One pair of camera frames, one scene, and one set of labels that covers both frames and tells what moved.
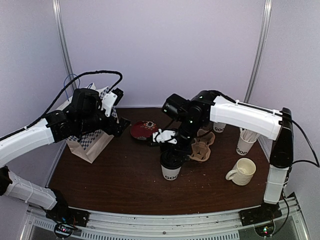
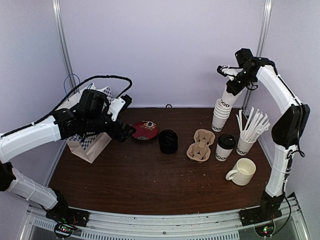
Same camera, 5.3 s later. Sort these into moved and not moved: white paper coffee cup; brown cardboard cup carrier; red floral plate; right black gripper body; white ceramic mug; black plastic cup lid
Moved: right black gripper body; white paper coffee cup; black plastic cup lid
Not moved: red floral plate; brown cardboard cup carrier; white ceramic mug
